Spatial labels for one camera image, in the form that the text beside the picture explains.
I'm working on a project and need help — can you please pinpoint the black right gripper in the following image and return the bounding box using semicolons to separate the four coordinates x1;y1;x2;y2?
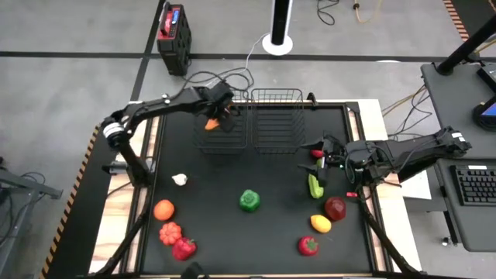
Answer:
297;136;379;188

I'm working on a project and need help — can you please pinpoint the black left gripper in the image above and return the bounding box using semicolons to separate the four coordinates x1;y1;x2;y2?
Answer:
200;80;242;134

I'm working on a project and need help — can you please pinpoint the light green cucumber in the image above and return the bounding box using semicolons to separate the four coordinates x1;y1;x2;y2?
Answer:
307;172;325;200

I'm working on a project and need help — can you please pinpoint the yellow lemon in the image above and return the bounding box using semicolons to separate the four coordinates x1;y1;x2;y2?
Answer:
309;214;332;234

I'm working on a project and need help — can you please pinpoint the green bell pepper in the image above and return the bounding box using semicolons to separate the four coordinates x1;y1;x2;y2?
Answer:
238;188;261;213

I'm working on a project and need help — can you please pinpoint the orange fruit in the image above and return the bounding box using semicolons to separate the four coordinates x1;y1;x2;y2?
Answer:
153;198;176;222

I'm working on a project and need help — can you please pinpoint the orange mini pumpkin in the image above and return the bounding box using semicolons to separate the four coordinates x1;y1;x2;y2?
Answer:
158;221;183;246

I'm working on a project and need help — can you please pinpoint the red bell pepper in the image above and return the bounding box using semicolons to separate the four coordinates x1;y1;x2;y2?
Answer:
171;236;198;262

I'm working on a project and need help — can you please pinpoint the dark red apple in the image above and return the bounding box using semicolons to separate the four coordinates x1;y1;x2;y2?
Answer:
324;195;347;222

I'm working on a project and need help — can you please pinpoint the red and black battery box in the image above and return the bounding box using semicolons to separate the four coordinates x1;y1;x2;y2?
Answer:
156;2;193;77

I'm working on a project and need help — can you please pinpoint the black pole with white base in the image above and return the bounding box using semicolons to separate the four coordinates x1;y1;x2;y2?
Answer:
261;0;295;57

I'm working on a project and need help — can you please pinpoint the grey desk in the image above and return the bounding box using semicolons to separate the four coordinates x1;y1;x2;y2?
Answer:
420;61;496;253

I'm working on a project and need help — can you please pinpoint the black keyboard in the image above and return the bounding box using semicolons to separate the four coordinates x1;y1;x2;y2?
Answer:
449;164;496;207

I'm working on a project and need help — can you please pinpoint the black device with blue screen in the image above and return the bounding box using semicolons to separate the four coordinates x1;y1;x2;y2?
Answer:
471;95;496;132

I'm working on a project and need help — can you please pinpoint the black mat with hazard stripe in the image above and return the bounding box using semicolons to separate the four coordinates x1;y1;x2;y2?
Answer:
38;123;125;279

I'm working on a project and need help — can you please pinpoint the black monitor stand pole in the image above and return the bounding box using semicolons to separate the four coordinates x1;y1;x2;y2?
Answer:
436;13;496;77

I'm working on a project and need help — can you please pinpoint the black wire basket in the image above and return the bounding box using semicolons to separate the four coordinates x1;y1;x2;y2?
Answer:
192;88;250;155
250;88;307;155

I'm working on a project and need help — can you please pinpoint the black cable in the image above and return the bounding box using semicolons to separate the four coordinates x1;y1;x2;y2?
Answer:
387;87;437;143
316;0;341;26
181;66;256;94

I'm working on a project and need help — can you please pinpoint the black table frame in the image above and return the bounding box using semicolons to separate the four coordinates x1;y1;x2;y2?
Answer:
88;92;423;279

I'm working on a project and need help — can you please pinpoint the white cable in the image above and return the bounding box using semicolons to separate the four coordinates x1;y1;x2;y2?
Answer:
208;33;270;88

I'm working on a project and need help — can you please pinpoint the yellow cable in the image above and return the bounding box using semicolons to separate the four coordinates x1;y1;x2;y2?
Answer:
381;84;427;117
352;0;384;24

